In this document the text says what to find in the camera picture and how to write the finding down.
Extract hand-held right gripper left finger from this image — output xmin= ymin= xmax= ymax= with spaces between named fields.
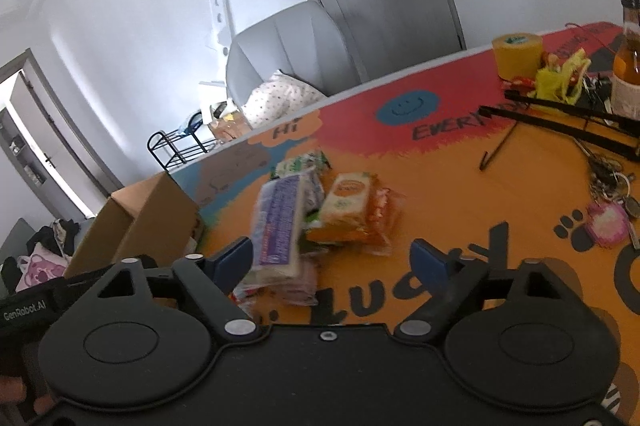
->
xmin=95 ymin=236 xmax=257 ymax=341

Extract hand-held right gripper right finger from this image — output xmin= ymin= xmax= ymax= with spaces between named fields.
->
xmin=399 ymin=239 xmax=577 ymax=343

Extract purple snack packet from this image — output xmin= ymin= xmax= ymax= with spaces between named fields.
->
xmin=249 ymin=168 xmax=327 ymax=281

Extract brown cardboard box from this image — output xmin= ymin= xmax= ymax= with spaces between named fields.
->
xmin=62 ymin=171 xmax=203 ymax=279

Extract person's left hand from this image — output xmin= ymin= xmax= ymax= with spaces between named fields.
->
xmin=0 ymin=375 xmax=56 ymax=425

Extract pink printed bag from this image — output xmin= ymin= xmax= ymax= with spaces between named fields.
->
xmin=15 ymin=253 xmax=69 ymax=293

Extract clear orange snack packet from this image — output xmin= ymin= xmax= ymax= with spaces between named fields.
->
xmin=305 ymin=185 xmax=404 ymax=255

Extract pink white snack packet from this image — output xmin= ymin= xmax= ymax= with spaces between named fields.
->
xmin=232 ymin=256 xmax=321 ymax=307

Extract grey sofa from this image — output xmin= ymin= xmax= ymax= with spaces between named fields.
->
xmin=0 ymin=218 xmax=31 ymax=297

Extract dark clothes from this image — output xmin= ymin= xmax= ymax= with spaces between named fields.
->
xmin=27 ymin=218 xmax=82 ymax=264

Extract colourful printed table mat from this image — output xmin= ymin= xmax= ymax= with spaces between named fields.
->
xmin=170 ymin=20 xmax=640 ymax=426

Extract cream orange snack packet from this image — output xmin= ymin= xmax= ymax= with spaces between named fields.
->
xmin=319 ymin=172 xmax=378 ymax=227

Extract green white snack packet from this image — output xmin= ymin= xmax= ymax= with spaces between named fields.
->
xmin=270 ymin=149 xmax=333 ymax=181

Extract black shoe rack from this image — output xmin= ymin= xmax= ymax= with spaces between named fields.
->
xmin=146 ymin=111 xmax=221 ymax=171

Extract brown cardboard pile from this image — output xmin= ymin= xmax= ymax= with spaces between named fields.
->
xmin=207 ymin=104 xmax=252 ymax=143

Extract white cardboard piece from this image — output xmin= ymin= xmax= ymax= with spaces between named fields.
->
xmin=197 ymin=78 xmax=229 ymax=127

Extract dotted white pillow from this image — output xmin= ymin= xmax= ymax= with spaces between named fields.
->
xmin=241 ymin=70 xmax=328 ymax=129

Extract white interior door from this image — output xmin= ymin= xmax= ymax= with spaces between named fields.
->
xmin=9 ymin=73 xmax=98 ymax=217

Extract bunch of keys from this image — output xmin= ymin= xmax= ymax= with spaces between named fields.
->
xmin=574 ymin=136 xmax=640 ymax=219

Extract yellow green wrapper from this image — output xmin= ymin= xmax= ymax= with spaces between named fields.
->
xmin=534 ymin=48 xmax=592 ymax=102

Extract yellow tape roll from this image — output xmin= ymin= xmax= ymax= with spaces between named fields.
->
xmin=491 ymin=32 xmax=545 ymax=80

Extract grey armchair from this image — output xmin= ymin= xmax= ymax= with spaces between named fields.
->
xmin=225 ymin=0 xmax=364 ymax=130

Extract white board with holes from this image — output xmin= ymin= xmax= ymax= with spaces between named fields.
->
xmin=202 ymin=0 xmax=237 ymax=52

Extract amber drink bottle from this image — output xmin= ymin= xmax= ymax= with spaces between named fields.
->
xmin=611 ymin=0 xmax=640 ymax=123

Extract grey door frame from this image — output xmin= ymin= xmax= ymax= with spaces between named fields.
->
xmin=0 ymin=48 xmax=126 ymax=221

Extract pink keychain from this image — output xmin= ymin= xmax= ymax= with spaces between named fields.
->
xmin=586 ymin=201 xmax=631 ymax=249

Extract black metal wire rack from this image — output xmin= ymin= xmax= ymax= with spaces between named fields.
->
xmin=478 ymin=89 xmax=640 ymax=172

